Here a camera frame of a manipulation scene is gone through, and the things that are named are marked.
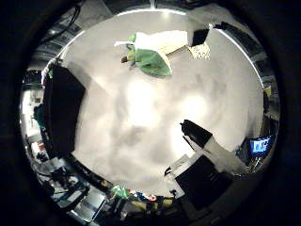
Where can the white radish plush toy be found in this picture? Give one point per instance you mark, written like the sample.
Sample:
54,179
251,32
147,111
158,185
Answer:
153,59

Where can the black rectangular container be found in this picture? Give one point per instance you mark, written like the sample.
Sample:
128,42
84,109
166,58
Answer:
62,109

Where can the open black laptop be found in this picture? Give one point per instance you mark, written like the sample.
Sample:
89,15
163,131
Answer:
260,146

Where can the green bag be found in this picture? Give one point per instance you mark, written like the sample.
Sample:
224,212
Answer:
119,192

